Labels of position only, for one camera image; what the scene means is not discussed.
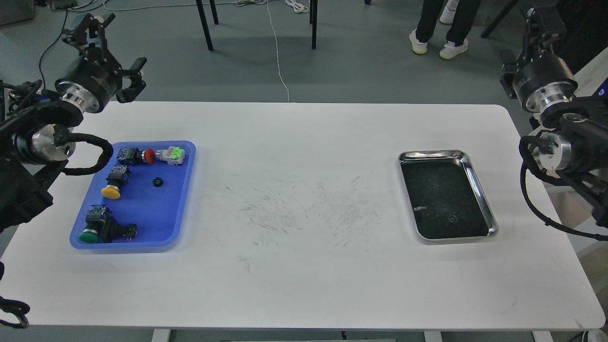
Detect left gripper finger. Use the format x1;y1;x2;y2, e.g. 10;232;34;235
115;57;147;104
62;13;116;62

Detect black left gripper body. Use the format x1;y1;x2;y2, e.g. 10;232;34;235
55;56;123;114

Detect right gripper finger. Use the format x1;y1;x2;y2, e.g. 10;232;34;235
500;50;519;99
522;6;567;60

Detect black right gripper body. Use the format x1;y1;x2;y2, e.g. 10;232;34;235
512;52;578;113

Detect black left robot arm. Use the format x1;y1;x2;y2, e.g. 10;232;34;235
0;13;146;231

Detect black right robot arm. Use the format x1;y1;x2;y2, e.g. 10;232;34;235
500;4;608;242

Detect black cabinet box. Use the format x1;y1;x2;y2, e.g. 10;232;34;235
553;0;608;74

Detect beige cloth cover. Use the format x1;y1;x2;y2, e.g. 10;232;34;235
575;58;608;97

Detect person legs white shoes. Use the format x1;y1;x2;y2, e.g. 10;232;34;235
409;0;483;60

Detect blue plastic tray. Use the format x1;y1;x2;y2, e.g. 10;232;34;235
69;140;196;252

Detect silver metal tray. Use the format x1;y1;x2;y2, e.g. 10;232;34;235
398;150;499;243

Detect black chair legs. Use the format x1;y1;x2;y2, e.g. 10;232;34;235
195;0;319;51

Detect black floor cable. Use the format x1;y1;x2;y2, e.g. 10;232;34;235
37;0;100;91

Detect red push button switch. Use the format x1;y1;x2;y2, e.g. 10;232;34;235
116;148;156;165

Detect green white switch module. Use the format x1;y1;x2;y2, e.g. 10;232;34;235
155;146;186;165

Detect yellow push button switch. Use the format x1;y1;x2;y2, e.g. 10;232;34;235
101;165;131;200

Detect green push button switch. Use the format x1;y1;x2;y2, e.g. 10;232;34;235
78;204;137;243

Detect white floor cable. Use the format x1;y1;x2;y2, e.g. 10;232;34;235
235;0;310;103

